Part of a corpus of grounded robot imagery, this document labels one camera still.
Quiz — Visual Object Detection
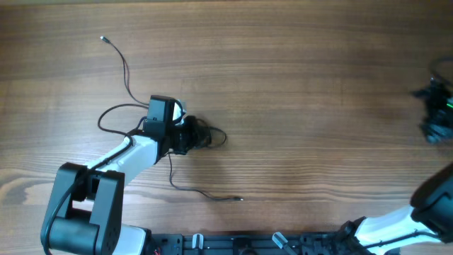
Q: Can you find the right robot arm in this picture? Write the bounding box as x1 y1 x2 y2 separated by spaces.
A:
329 57 452 255

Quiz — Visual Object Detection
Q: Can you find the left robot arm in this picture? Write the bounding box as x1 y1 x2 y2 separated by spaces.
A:
40 96 212 254

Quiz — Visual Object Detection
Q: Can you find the left camera black cable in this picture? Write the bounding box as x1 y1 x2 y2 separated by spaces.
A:
41 103 149 255

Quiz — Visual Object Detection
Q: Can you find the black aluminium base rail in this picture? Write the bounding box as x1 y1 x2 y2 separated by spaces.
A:
145 232 354 255

